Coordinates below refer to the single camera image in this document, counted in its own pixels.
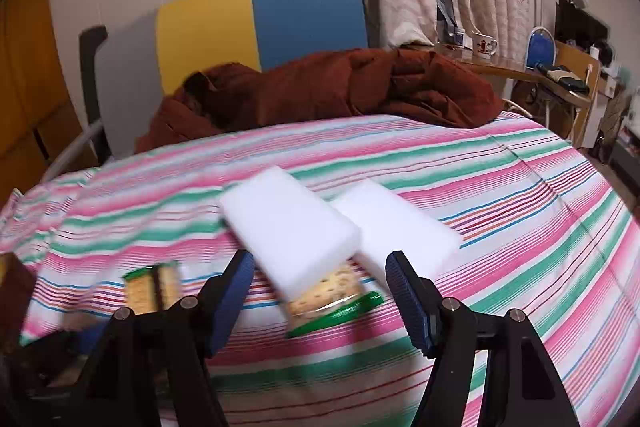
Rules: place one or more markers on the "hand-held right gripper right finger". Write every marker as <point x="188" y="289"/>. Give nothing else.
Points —
<point x="410" y="307"/>

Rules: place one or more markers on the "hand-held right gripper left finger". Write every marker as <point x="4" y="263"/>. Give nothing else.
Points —
<point x="232" y="302"/>

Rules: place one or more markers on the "green cracker packet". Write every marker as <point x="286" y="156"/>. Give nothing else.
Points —
<point x="330" y="297"/>
<point x="150" y="287"/>

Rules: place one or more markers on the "white sponge block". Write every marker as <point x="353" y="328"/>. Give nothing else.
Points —
<point x="295" y="227"/>
<point x="400" y="227"/>

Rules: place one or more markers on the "pink green striped sheet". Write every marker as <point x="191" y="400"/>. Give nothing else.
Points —
<point x="500" y="217"/>

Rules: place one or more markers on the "grey chair armrest tube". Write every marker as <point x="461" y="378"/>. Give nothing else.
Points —
<point x="70" y="154"/>

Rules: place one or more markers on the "brown crumpled cloth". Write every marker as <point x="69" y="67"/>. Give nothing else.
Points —
<point x="325" y="92"/>

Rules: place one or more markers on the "wooden side table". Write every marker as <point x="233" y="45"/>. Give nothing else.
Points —
<point x="500" y="69"/>

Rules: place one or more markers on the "white printed mug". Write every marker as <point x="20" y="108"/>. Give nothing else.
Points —
<point x="484" y="43"/>

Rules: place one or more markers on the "dark folded cloth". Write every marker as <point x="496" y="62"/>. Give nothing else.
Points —
<point x="565" y="77"/>

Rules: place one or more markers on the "grey yellow blue chair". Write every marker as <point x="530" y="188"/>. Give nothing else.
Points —
<point x="225" y="22"/>

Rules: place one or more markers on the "blue metal chair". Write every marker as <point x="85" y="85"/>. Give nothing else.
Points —
<point x="540" y="49"/>

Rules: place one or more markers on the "wooden wardrobe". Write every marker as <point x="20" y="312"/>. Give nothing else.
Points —
<point x="25" y="57"/>

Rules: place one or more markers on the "black television screen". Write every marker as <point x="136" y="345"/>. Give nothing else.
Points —
<point x="580" y="24"/>

